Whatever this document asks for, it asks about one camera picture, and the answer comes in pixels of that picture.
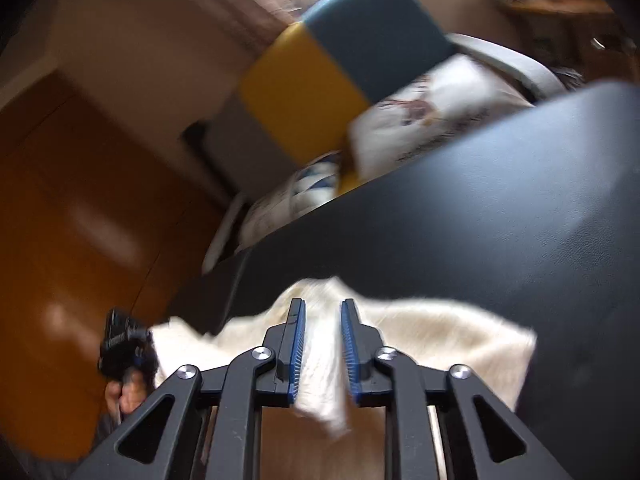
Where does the white knitted sweater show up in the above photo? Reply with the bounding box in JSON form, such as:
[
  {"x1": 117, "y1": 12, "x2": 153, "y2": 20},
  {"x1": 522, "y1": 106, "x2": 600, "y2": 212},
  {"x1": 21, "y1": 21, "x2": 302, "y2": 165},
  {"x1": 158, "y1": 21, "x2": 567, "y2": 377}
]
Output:
[{"x1": 151, "y1": 278, "x2": 537, "y2": 437}]

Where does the person's left hand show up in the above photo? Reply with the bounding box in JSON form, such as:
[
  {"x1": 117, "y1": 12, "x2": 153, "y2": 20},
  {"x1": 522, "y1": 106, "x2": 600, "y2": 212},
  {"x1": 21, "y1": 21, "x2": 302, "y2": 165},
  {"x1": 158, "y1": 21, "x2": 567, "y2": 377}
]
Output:
[{"x1": 104, "y1": 370, "x2": 149, "y2": 417}]

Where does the black leather ottoman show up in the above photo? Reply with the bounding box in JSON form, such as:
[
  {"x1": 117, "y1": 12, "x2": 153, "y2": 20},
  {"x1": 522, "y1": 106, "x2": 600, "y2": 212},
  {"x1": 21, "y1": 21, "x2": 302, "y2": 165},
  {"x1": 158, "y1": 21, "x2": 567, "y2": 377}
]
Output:
[{"x1": 167, "y1": 81, "x2": 639, "y2": 479}]

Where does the blue triangle pattern pillow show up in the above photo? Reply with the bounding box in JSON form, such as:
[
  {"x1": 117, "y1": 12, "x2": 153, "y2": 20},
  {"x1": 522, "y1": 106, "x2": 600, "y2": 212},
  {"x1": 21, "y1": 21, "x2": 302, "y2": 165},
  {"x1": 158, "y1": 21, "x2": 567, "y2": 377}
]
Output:
[{"x1": 239, "y1": 151, "x2": 341, "y2": 248}]

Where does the white deer print pillow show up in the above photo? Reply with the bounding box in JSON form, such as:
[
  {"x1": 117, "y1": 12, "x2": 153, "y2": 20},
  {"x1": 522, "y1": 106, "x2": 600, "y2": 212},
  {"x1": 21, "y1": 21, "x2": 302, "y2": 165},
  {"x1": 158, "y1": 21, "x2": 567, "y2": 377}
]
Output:
[{"x1": 349, "y1": 54, "x2": 533, "y2": 181}]

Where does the yellow teal grey sofa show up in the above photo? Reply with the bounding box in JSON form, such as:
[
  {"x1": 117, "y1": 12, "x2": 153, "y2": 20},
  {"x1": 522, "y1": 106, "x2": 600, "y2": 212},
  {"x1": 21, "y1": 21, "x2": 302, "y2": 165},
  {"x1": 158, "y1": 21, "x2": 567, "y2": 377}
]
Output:
[{"x1": 194, "y1": 0, "x2": 564, "y2": 270}]

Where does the cluttered wooden shelf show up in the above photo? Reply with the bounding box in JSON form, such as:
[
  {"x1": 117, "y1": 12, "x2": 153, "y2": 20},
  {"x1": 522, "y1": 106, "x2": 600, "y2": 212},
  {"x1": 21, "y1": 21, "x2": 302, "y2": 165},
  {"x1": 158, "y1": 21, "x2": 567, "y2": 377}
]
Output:
[{"x1": 496, "y1": 0, "x2": 637, "y2": 78}]

